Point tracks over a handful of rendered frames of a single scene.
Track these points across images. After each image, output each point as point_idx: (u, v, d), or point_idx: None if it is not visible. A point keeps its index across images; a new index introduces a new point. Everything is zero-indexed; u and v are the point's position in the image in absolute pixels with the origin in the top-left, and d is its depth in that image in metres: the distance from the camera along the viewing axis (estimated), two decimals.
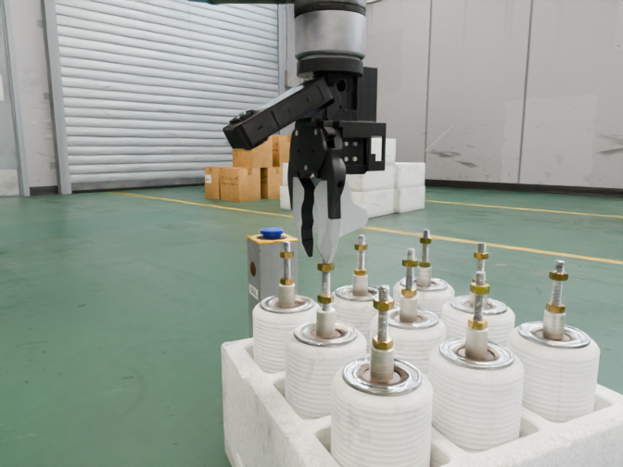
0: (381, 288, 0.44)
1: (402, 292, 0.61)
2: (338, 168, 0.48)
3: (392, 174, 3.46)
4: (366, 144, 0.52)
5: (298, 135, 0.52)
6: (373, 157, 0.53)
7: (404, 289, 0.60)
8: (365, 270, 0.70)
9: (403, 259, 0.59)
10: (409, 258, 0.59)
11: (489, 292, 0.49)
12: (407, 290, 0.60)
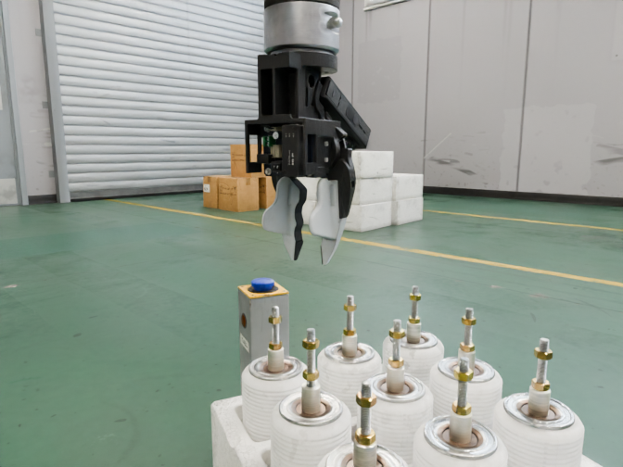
0: (363, 384, 0.44)
1: (389, 361, 0.61)
2: None
3: (390, 186, 3.47)
4: (264, 144, 0.48)
5: None
6: (259, 158, 0.48)
7: (391, 359, 0.60)
8: (354, 330, 0.71)
9: (390, 331, 0.60)
10: (396, 330, 0.59)
11: (473, 378, 0.49)
12: (394, 360, 0.60)
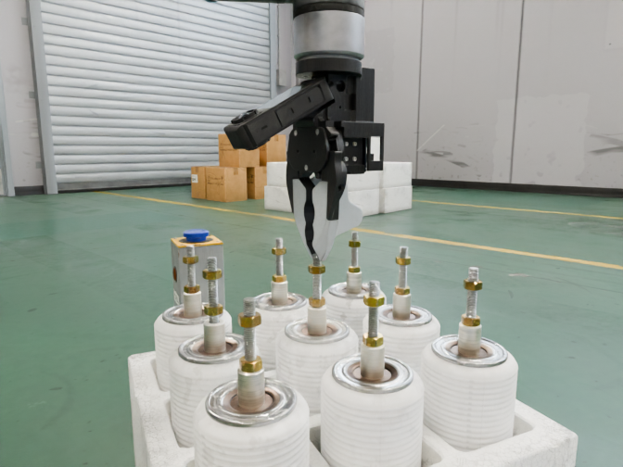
0: (245, 301, 0.38)
1: (310, 301, 0.55)
2: (340, 170, 0.48)
3: (377, 173, 3.40)
4: (365, 144, 0.52)
5: (298, 135, 0.52)
6: (371, 157, 0.53)
7: (311, 298, 0.54)
8: (284, 275, 0.65)
9: (309, 266, 0.54)
10: (314, 265, 0.53)
11: (384, 304, 0.43)
12: (313, 299, 0.54)
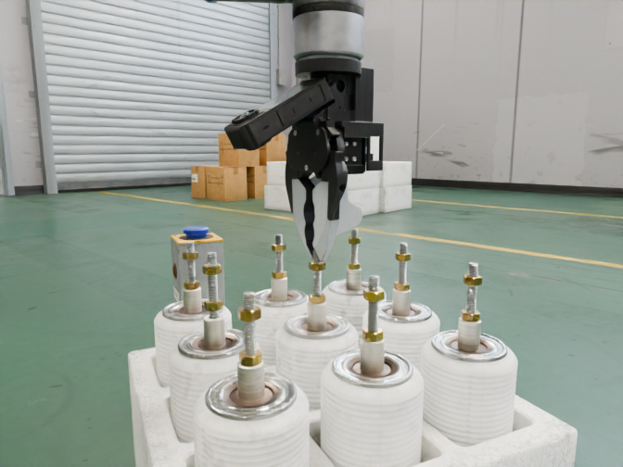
0: (245, 296, 0.38)
1: (316, 301, 0.54)
2: (341, 170, 0.48)
3: (377, 172, 3.41)
4: (364, 144, 0.52)
5: (298, 135, 0.52)
6: (370, 157, 0.53)
7: (323, 295, 0.54)
8: (284, 271, 0.65)
9: (322, 263, 0.53)
10: (321, 260, 0.54)
11: (384, 298, 0.43)
12: (323, 294, 0.55)
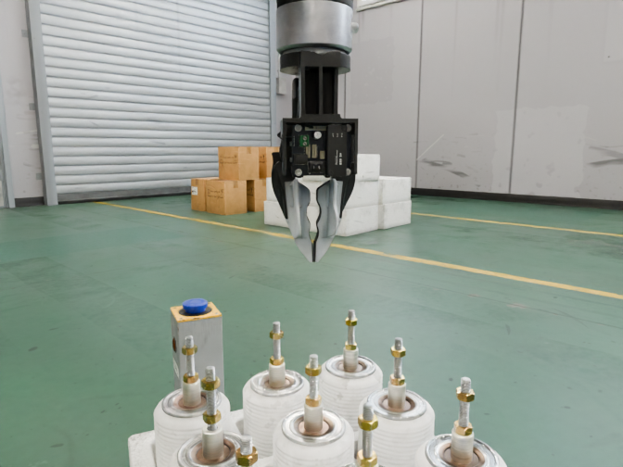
0: (242, 440, 0.39)
1: (318, 398, 0.56)
2: (271, 170, 0.51)
3: (376, 190, 3.42)
4: (292, 143, 0.46)
5: None
6: (292, 159, 0.45)
7: None
8: (281, 359, 0.66)
9: None
10: (310, 364, 0.55)
11: (377, 426, 0.44)
12: (308, 395, 0.56)
